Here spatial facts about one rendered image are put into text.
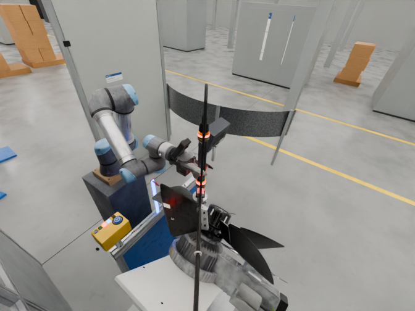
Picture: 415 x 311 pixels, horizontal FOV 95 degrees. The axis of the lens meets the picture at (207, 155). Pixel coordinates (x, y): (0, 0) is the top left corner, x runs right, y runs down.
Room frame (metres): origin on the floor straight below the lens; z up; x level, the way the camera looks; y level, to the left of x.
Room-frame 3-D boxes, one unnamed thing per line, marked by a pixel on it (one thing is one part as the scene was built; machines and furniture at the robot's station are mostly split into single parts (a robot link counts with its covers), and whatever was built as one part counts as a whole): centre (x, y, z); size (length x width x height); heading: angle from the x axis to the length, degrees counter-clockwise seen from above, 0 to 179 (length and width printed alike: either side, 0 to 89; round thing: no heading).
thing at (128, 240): (0.85, 0.27, 0.82); 0.90 x 0.04 x 0.08; 148
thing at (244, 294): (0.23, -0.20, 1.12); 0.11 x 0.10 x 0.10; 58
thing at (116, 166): (0.96, 0.68, 1.10); 0.15 x 0.15 x 0.10
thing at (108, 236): (0.51, 0.48, 1.02); 0.16 x 0.10 x 0.11; 148
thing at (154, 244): (0.85, 0.27, 0.45); 0.82 x 0.01 x 0.66; 148
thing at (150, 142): (0.71, 0.25, 1.48); 0.11 x 0.08 x 0.09; 58
